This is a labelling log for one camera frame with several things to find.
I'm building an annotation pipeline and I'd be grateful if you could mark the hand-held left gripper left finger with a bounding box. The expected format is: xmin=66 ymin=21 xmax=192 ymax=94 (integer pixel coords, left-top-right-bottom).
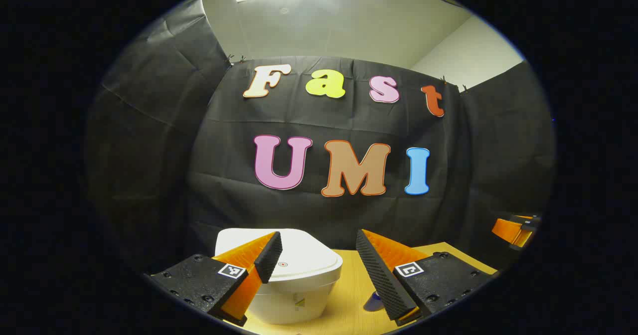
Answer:
xmin=149 ymin=231 xmax=284 ymax=327

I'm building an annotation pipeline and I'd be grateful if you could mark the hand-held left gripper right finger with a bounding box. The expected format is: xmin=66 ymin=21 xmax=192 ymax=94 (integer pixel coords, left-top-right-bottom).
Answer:
xmin=355 ymin=229 xmax=499 ymax=327

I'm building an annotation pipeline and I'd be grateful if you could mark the blue white pop can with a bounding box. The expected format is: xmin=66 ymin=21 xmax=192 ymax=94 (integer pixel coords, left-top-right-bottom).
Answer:
xmin=363 ymin=291 xmax=384 ymax=312

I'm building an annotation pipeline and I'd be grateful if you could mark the white desktop garbage bin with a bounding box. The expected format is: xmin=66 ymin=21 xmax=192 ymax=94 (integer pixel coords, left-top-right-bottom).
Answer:
xmin=214 ymin=228 xmax=343 ymax=325

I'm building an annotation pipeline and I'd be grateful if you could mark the wooden desktop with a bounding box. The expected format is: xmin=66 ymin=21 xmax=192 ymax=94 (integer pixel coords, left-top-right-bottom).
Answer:
xmin=224 ymin=243 xmax=499 ymax=335

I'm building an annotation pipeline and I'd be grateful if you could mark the black backdrop cloth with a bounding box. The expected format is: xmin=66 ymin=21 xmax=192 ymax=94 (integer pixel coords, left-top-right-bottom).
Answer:
xmin=85 ymin=0 xmax=556 ymax=276

